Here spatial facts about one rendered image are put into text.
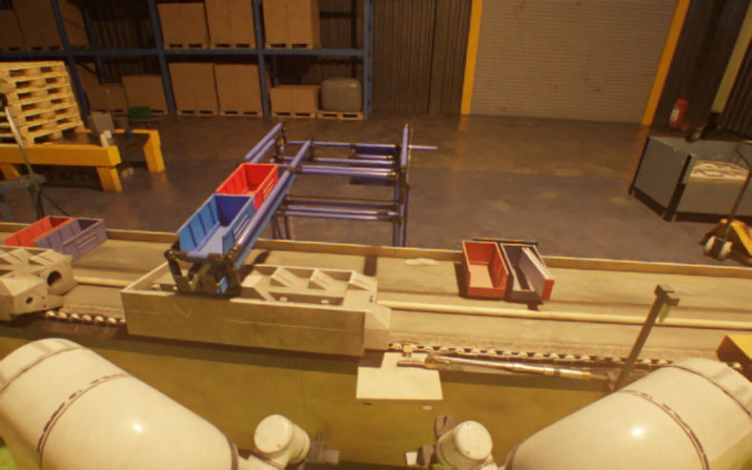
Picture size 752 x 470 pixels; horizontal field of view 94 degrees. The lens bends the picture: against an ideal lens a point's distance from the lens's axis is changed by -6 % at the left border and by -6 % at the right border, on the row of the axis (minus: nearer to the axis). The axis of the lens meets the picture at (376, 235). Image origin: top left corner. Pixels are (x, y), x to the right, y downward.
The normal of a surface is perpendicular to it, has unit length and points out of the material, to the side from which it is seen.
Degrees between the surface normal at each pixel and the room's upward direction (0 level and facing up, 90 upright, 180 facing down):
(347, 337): 80
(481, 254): 88
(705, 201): 90
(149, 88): 90
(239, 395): 90
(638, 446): 20
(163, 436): 41
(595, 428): 33
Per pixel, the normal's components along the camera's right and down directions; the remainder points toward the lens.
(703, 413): 0.12, -0.72
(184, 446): 0.80, -0.53
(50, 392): -0.11, -0.73
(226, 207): -0.09, 0.52
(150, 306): -0.08, 0.31
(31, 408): -0.26, -0.43
